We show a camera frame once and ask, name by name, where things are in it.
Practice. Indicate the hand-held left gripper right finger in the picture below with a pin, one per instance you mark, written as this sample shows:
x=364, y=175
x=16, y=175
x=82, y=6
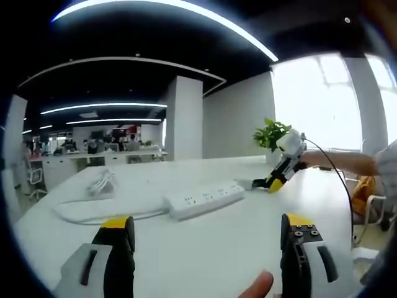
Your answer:
x=294, y=264

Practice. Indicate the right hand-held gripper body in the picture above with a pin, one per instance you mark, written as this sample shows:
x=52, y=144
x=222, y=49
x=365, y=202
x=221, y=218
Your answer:
x=293, y=146

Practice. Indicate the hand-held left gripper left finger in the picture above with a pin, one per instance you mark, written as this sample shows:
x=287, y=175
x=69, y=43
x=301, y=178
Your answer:
x=119, y=264

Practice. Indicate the white power strip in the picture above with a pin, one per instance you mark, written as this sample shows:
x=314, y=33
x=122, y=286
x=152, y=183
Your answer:
x=201, y=200

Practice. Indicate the white desk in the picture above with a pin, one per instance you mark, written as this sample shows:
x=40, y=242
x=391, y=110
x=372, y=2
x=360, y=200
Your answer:
x=201, y=248

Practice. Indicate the straight ceiling light strip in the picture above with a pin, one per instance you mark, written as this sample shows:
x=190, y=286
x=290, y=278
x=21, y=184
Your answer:
x=102, y=106
x=114, y=121

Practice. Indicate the long curved ceiling light strip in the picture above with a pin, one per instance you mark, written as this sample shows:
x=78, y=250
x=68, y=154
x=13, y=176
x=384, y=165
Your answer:
x=192, y=7

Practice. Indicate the person's left hand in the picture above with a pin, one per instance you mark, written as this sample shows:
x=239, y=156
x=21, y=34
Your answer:
x=257, y=287

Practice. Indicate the potted green plant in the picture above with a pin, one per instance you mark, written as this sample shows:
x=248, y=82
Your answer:
x=273, y=133

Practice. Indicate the orange bag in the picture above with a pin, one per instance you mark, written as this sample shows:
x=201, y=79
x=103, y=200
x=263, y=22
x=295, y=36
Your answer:
x=363, y=194

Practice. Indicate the row of white office desks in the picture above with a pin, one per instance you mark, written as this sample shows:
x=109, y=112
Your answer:
x=77, y=161

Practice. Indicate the white office swivel chair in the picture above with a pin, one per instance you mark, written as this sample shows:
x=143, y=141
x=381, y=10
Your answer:
x=35, y=177

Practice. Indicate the round ceiling sensor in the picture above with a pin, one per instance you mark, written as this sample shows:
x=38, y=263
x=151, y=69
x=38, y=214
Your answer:
x=347, y=19

